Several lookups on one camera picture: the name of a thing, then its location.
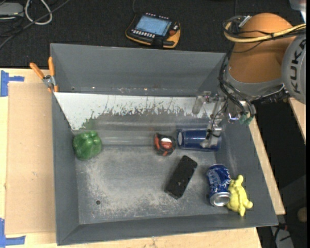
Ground brown cardboard board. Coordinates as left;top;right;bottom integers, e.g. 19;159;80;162
4;81;58;235

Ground green toy bell pepper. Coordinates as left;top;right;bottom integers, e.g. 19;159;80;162
72;130;103;161

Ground dark blue cylindrical can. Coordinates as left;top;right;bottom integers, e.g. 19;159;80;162
176;128;222;152

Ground grey metal bin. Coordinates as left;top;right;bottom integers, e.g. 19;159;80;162
49;43;279;245

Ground yellow toy animal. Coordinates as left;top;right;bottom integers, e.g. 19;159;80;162
225;174;254;217

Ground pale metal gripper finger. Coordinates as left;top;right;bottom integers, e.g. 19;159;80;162
199;126;222;148
192;91;218;115

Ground black flat block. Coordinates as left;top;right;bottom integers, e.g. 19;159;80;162
164;155;198;200

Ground blue soda can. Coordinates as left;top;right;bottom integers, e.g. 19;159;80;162
206;163;234;207

